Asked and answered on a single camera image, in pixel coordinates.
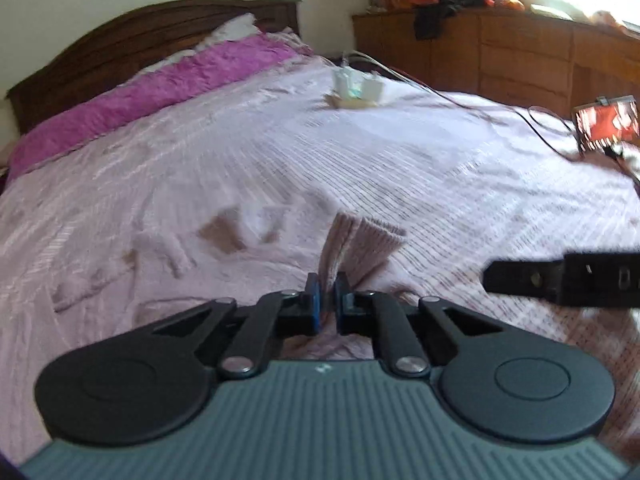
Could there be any pink knit cardigan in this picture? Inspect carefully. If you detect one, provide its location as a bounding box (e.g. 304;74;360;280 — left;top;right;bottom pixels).
50;200;416;356

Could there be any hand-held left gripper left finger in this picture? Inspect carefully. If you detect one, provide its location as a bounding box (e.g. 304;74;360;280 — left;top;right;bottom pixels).
150;272;323;380

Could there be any wooden dresser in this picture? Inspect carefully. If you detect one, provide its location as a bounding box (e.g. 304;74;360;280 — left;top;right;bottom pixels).
352;7;640;121

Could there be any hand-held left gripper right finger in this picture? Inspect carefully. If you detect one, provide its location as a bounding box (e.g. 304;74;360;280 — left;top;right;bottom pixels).
334;271;503;378

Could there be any dark wooden headboard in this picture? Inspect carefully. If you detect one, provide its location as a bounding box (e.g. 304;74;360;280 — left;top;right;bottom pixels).
5;0;303;136

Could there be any black cloth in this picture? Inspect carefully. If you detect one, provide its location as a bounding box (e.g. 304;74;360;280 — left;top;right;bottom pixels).
414;0;496;41

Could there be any white charging cable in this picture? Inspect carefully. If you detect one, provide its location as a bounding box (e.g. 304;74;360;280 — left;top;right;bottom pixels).
345;50;501;121

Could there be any magenta pillow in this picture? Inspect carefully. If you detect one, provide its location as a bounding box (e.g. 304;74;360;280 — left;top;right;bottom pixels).
7;35;311;181

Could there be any thin black cable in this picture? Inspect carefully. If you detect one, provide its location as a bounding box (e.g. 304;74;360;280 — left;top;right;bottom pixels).
435;89;588;161

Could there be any white power strip with chargers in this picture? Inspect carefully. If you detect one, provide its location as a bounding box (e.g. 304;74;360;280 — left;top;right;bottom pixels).
325;67;386;109

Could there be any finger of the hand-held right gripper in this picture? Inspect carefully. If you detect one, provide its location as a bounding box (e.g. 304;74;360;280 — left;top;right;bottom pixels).
483;249;640;307

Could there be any white pillow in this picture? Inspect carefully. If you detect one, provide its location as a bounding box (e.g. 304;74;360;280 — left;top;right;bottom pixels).
135;12;263;76

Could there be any phone on stand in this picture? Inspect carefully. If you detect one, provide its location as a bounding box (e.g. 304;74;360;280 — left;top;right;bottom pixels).
574;95;640;153

